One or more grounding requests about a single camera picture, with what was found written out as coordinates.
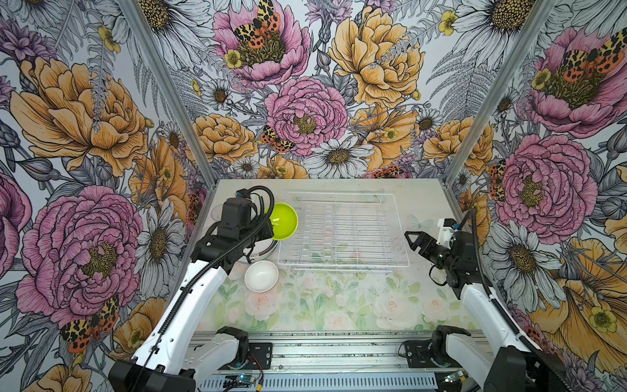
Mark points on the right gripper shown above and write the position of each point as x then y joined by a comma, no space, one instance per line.
420,242

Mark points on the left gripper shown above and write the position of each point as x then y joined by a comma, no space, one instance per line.
267,233

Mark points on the clear glass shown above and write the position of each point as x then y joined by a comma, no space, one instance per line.
216,212

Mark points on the green plastic bowl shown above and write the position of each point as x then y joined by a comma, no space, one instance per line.
284,220

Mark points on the orange plastic bowl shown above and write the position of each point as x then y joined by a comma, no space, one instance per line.
261,276

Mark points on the white wire dish rack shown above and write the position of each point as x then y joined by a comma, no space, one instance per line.
347,232

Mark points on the red green rimmed plate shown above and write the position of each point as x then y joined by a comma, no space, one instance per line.
260,250

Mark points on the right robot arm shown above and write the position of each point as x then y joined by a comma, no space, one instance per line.
512,361

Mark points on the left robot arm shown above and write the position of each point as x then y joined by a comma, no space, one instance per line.
164,361

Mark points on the small green circuit board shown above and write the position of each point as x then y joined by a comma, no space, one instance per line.
239,381

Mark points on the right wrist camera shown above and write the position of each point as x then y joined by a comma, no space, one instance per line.
447,229

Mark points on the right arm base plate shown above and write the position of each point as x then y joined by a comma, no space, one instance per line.
417,354

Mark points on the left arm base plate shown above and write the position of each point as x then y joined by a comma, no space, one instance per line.
260,355

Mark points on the white slotted cable duct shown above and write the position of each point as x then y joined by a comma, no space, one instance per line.
391,381

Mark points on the aluminium front rail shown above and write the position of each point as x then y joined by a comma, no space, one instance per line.
335,352

